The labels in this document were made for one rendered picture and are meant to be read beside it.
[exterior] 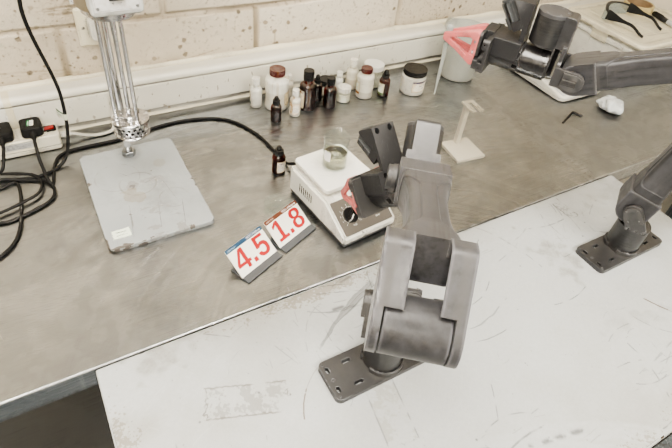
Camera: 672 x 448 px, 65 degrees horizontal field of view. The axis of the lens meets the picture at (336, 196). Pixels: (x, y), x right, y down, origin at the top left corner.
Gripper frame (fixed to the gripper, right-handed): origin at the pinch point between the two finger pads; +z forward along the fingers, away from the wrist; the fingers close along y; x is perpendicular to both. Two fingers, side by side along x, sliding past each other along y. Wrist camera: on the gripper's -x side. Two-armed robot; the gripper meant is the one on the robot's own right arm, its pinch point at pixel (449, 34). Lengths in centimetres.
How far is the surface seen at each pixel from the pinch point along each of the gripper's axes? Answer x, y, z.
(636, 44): 19, -76, -36
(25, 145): 29, 49, 71
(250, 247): 30, 45, 15
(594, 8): 19, -98, -20
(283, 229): 30.5, 37.5, 12.7
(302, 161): 23.7, 24.8, 16.9
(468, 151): 31.9, -12.2, -8.5
